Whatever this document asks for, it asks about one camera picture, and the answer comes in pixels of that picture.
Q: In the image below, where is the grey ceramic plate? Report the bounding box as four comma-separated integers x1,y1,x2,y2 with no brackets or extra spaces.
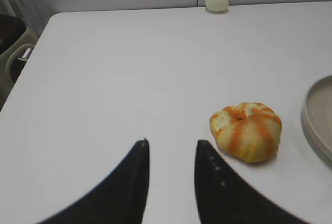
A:
301,75,331,169

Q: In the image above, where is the beige plastic chair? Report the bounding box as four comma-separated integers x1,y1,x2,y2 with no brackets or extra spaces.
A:
1,14,38,107

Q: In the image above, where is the peeled orange fruit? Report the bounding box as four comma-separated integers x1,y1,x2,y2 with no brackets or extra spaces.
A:
210,102,282,163

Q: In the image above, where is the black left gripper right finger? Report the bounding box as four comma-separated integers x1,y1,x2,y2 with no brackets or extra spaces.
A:
195,140,303,223

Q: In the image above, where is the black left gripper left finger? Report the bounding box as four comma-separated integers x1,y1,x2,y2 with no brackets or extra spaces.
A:
43,139,150,223

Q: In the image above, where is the pale white egg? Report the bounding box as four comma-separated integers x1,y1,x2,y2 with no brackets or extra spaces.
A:
205,0,229,12

